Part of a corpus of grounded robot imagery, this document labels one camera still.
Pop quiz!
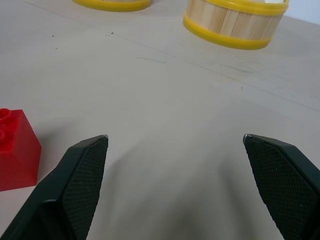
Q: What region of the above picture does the wooden bucket with yellow bands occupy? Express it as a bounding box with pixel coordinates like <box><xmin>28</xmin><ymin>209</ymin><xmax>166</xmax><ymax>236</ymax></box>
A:
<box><xmin>182</xmin><ymin>0</ymin><xmax>290</xmax><ymax>51</ymax></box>
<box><xmin>71</xmin><ymin>0</ymin><xmax>152</xmax><ymax>13</ymax></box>

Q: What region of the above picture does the red toy building brick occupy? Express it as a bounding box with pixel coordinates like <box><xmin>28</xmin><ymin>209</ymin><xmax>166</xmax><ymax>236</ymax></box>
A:
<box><xmin>0</xmin><ymin>108</ymin><xmax>43</xmax><ymax>192</ymax></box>

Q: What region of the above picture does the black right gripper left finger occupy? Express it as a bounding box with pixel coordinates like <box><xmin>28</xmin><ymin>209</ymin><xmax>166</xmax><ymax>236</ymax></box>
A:
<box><xmin>0</xmin><ymin>134</ymin><xmax>109</xmax><ymax>240</ymax></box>

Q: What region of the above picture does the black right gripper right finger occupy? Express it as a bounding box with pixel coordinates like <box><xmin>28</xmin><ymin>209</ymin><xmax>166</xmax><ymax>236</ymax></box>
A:
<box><xmin>242</xmin><ymin>133</ymin><xmax>320</xmax><ymax>240</ymax></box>

